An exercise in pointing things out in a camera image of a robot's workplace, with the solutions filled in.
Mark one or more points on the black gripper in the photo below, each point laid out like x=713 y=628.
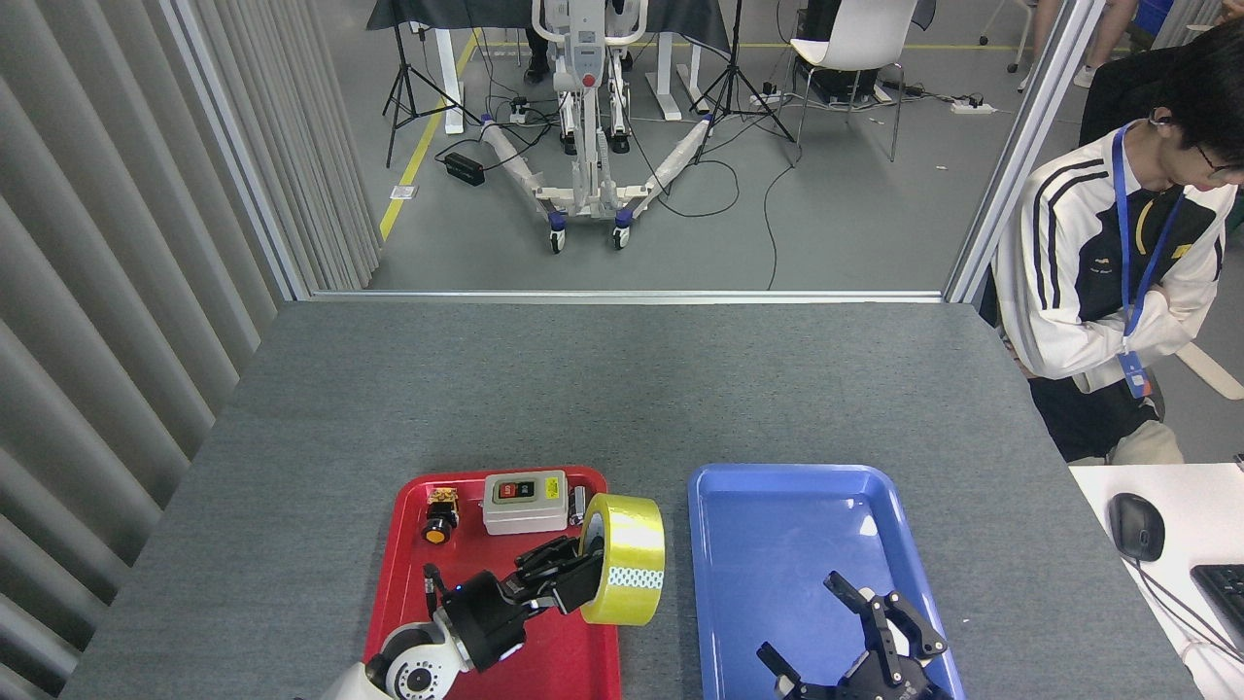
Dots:
x=884 y=685
x=486 y=622

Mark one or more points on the yellow tape roll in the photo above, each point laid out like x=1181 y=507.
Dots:
x=632 y=554

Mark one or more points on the small silver black cylinder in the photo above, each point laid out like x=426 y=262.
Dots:
x=577 y=504

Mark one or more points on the red plastic tray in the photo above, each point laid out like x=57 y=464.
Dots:
x=564 y=661

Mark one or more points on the blue plastic tray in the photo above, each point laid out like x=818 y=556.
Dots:
x=777 y=544

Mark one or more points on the black orange push button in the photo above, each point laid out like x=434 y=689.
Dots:
x=439 y=525

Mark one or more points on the black computer mouse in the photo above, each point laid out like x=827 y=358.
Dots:
x=1137 y=525

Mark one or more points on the white desk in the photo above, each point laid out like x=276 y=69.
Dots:
x=1195 y=515

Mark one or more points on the black keyboard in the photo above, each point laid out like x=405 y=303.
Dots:
x=1225 y=598

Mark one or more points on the white floor label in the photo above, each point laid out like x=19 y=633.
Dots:
x=404 y=192

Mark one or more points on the black power brick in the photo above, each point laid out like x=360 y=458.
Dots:
x=465 y=168

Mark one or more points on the white stand on wheels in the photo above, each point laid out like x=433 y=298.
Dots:
x=586 y=146

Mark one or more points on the person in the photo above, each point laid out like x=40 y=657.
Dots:
x=1108 y=39
x=1069 y=253

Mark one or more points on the white power strip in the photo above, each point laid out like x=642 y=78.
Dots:
x=519 y=115
x=768 y=97
x=972 y=107

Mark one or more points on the beige flat bar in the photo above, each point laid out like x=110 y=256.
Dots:
x=1210 y=369

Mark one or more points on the black tripod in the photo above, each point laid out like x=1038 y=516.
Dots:
x=736 y=58
x=400 y=68

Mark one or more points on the grey ribbed partition panel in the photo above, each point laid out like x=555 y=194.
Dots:
x=97 y=292

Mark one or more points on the black computer case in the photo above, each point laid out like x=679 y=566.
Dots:
x=836 y=86

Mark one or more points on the white chair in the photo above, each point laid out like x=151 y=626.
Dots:
x=860 y=34

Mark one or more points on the black chair back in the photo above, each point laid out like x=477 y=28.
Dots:
x=1118 y=92

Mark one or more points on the white two-button switch box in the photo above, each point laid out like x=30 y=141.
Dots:
x=525 y=510

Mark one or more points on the silver frame rail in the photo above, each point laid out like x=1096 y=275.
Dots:
x=622 y=296

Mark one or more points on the silver frame post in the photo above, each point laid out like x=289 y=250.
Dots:
x=233 y=146
x=1020 y=146

